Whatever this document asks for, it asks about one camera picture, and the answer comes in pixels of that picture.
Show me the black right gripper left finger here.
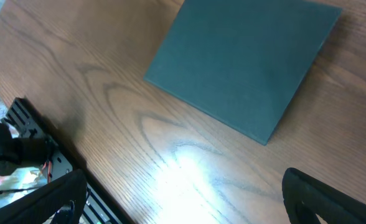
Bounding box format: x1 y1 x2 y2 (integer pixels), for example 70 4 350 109
0 169 87 223

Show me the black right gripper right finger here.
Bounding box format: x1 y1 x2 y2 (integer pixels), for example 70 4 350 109
282 167 366 224

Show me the dark green lidded box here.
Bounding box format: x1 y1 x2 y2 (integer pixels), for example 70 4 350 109
144 0 342 145

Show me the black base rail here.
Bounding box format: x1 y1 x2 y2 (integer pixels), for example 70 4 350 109
4 98 130 224

